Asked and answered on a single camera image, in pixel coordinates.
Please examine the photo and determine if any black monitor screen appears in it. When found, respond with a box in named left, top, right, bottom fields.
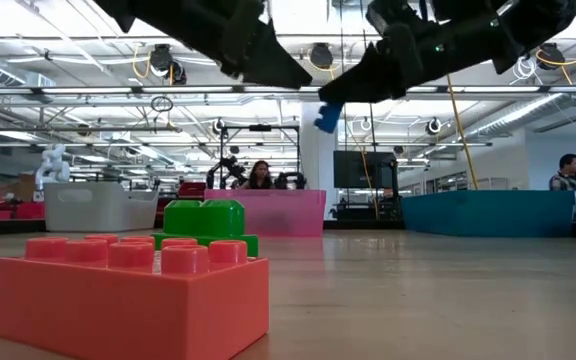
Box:
left=332, top=150, right=398, bottom=190

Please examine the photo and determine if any green toy brick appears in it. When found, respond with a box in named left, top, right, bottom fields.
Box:
left=150, top=198, right=260, bottom=259

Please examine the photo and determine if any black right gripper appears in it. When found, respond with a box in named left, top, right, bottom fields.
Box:
left=317, top=0, right=519, bottom=105

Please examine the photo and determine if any person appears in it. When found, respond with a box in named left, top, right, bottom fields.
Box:
left=237, top=159, right=275, bottom=191
left=547, top=153, right=576, bottom=211

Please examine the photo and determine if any orange toy brick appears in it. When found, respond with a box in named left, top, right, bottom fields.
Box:
left=0, top=233, right=271, bottom=360

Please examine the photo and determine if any brown cardboard box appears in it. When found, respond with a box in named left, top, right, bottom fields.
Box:
left=0, top=173, right=37, bottom=203

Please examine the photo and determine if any blue toy brick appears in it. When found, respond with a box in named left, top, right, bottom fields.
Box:
left=313, top=102, right=344, bottom=135

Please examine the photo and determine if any red storage box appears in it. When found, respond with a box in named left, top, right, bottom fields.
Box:
left=177, top=181, right=208, bottom=199

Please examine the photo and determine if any pink plastic bin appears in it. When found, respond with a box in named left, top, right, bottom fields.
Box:
left=203, top=188, right=328, bottom=238

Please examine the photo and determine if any black background robot rig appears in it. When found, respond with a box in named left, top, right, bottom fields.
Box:
left=205, top=124, right=309, bottom=191

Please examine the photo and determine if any blue plastic bin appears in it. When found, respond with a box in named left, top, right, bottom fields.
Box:
left=400, top=189, right=576, bottom=238

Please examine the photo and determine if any white plastic bin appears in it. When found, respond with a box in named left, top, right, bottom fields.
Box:
left=43, top=181, right=160, bottom=233

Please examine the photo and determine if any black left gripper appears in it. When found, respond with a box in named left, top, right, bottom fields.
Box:
left=92, top=0, right=313, bottom=90

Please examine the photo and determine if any red crate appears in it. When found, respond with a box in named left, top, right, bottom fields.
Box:
left=0, top=189, right=47, bottom=221

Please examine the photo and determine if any yellow hanging cable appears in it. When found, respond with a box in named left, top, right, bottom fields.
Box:
left=445, top=74, right=480, bottom=191
left=360, top=147, right=373, bottom=191

